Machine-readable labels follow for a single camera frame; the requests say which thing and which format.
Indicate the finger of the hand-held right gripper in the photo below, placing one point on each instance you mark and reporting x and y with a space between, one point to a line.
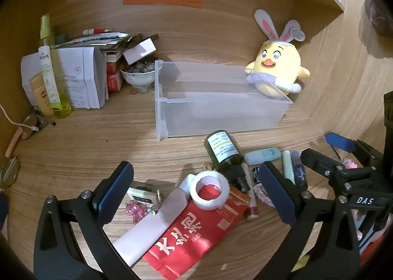
319 160
340 142

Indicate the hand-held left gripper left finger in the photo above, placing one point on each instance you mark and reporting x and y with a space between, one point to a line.
118 183

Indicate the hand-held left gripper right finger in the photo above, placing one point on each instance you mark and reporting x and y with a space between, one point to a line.
273 194

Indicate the purple small tube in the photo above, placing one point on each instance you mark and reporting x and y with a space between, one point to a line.
299 169

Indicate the brown cylinder stick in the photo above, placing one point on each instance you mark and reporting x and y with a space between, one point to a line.
252 208

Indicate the dark blue small packet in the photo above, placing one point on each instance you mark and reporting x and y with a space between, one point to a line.
255 174

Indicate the pale green stick tube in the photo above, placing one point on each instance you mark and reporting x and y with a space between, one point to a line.
288 166

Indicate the mint small bottle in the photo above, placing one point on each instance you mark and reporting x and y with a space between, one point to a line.
262 155

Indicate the pale pink squeeze tube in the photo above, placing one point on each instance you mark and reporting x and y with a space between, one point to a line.
159 221

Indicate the white tape roll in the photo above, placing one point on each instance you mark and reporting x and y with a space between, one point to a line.
208 203

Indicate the dark green glass bottle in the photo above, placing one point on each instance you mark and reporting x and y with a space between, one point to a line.
222 151

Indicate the red paper envelope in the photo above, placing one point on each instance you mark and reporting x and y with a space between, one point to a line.
190 231

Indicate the clear plastic bin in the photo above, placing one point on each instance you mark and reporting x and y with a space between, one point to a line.
215 111

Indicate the pink small ornament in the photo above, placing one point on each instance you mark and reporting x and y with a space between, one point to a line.
350 163

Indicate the orange cloth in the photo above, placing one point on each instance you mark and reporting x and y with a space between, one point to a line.
373 252

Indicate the yellow plush chick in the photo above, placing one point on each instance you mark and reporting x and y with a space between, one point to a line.
279 65

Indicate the yellow-green spray bottle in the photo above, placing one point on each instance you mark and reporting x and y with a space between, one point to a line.
63 96

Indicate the round metal object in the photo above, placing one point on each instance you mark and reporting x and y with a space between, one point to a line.
30 125

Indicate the red small boxes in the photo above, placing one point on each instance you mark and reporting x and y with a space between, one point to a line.
113 77

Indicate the white ceramic bowl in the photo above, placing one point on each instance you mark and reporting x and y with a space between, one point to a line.
138 78

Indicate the folded white papers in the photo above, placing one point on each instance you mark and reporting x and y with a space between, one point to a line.
79 80

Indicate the wooden stick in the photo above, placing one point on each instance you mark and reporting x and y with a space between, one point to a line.
13 142

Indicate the heap of glass beads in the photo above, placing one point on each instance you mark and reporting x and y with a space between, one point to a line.
138 66

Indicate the orange-yellow tube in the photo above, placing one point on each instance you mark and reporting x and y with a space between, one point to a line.
40 93

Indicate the white tube green label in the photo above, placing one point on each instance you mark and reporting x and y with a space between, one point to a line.
47 77

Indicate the dark blurred round object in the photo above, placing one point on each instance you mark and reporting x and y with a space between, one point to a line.
377 13

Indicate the white cardboard box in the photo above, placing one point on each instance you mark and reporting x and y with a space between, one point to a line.
139 50

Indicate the pile of booklets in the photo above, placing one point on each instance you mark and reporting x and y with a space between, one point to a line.
101 40

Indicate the red and white marker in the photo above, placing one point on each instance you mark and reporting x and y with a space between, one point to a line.
96 31

